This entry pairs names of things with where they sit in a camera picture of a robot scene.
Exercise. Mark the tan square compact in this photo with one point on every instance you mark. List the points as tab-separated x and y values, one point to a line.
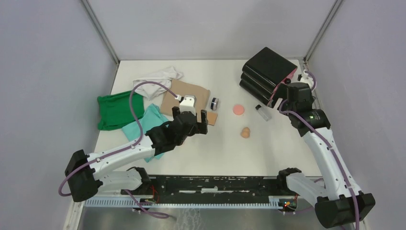
211	118

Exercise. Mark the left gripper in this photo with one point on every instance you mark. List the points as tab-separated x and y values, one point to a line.
201	127

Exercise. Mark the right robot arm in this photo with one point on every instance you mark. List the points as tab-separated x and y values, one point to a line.
341	200

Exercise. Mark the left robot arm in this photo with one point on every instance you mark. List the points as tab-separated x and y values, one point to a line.
88	174

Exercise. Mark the tan cloth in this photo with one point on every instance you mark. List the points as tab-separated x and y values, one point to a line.
183	89

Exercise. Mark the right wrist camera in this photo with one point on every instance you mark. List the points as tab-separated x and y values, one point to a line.
305	77

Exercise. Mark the black pink drawer organizer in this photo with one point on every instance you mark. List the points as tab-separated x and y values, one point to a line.
266	75

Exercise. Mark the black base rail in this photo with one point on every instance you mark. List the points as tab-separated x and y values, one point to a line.
187	189

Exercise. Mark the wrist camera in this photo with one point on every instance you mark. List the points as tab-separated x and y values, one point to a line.
305	77
187	104

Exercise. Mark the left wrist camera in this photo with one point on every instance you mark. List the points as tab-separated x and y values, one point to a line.
187	104

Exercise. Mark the green cloth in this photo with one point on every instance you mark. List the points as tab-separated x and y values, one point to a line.
114	111

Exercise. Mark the pink round sponge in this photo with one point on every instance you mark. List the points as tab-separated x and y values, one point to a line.
238	109

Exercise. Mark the clear bottle black cap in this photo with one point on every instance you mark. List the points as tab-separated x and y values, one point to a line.
263	112

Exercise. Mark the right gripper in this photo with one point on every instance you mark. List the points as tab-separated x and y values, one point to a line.
287	93

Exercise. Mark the teal cloth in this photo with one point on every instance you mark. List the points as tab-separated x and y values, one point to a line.
152	118

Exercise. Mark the blue round jar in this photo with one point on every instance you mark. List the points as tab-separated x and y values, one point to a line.
214	104

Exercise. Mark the orange gourd makeup sponge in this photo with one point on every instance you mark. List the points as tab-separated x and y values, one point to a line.
245	133

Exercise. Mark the white cloth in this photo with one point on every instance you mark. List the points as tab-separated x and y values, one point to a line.
163	76

